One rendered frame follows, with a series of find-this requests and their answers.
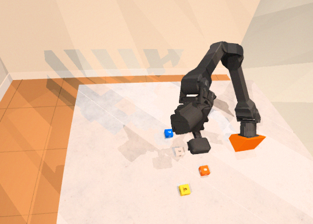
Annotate yellow block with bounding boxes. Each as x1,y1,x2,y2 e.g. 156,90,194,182
179,184,190,196

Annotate blue block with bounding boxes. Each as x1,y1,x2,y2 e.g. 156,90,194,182
164,129,174,138

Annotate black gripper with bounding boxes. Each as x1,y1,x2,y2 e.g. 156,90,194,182
186,117,211,155

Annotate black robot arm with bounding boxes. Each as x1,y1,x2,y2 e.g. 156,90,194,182
170,41,261,138

